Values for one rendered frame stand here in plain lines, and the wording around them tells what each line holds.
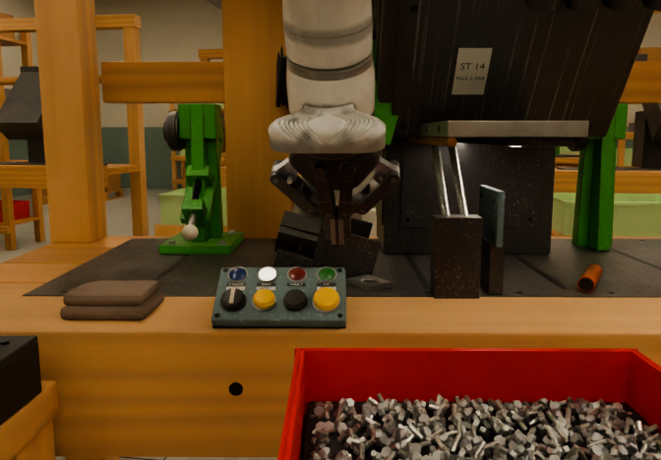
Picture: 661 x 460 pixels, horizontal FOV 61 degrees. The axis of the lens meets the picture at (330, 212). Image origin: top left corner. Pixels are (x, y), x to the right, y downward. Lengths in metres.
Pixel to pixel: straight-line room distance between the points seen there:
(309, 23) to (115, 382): 0.45
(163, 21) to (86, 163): 10.93
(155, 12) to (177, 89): 10.96
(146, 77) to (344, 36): 0.96
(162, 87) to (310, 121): 0.93
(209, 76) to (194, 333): 0.78
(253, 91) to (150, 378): 0.70
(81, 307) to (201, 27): 11.24
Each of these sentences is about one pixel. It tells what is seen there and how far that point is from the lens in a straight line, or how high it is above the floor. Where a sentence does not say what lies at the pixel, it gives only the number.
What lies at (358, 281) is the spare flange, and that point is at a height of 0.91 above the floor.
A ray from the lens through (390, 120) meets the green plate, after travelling 0.84.
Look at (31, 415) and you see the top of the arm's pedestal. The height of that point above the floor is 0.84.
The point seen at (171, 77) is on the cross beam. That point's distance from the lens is 1.34.
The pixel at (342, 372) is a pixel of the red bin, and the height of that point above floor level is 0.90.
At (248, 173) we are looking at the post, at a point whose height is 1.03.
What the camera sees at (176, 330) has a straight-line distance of 0.66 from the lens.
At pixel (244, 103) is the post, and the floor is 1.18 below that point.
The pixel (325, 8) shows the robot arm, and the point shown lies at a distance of 0.43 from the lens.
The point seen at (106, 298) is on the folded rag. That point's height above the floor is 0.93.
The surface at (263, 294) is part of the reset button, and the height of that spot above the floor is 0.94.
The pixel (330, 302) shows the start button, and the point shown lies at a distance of 0.63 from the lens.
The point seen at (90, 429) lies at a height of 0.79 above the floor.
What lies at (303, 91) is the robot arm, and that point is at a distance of 0.46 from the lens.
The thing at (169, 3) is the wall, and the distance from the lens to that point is 12.20.
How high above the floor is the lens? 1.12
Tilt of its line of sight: 8 degrees down
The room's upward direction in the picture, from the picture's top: straight up
